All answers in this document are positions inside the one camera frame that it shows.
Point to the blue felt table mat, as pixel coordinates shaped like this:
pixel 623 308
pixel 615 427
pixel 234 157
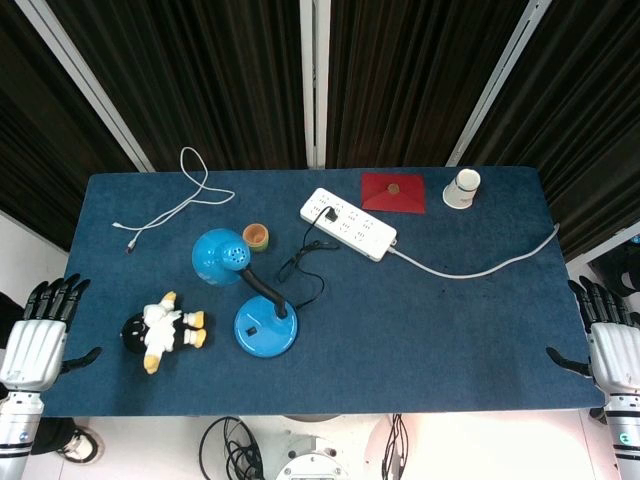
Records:
pixel 450 325

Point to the blue desk lamp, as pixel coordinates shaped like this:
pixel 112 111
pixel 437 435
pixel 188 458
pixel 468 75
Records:
pixel 250 295

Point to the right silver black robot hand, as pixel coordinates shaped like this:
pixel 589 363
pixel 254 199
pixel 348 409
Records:
pixel 612 350

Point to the white power strip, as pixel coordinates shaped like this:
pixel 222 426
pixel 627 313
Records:
pixel 348 223

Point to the black white sneaker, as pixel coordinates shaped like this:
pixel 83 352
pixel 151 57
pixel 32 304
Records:
pixel 80 444

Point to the small orange green cup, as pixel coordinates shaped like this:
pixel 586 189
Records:
pixel 256 236

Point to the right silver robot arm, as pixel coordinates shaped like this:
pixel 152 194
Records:
pixel 624 435

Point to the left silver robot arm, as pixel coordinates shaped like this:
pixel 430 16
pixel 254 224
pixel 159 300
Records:
pixel 17 432

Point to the black power plug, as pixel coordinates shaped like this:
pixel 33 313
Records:
pixel 331 214

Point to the white metal frame post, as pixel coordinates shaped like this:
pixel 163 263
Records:
pixel 90 85
pixel 315 82
pixel 500 82

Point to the black white plush penguin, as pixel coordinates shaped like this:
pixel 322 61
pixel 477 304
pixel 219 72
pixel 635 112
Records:
pixel 162 332

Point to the red envelope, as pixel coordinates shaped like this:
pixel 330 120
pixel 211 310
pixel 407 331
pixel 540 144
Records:
pixel 395 192

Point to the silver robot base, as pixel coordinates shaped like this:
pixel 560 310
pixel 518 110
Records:
pixel 310 455

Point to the white paper cup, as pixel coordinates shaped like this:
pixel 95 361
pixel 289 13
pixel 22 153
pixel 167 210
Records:
pixel 461 190

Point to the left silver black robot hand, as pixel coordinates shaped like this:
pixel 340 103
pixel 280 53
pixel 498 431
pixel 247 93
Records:
pixel 37 345

